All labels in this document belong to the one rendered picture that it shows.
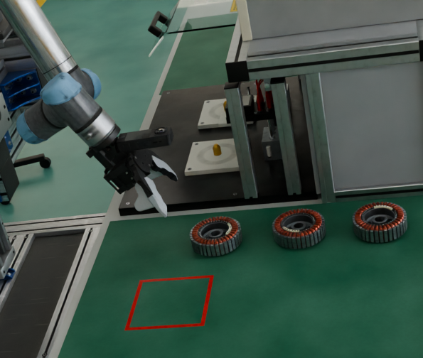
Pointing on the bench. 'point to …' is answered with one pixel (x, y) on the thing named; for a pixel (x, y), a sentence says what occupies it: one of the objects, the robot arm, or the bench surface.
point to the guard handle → (156, 23)
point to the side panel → (379, 131)
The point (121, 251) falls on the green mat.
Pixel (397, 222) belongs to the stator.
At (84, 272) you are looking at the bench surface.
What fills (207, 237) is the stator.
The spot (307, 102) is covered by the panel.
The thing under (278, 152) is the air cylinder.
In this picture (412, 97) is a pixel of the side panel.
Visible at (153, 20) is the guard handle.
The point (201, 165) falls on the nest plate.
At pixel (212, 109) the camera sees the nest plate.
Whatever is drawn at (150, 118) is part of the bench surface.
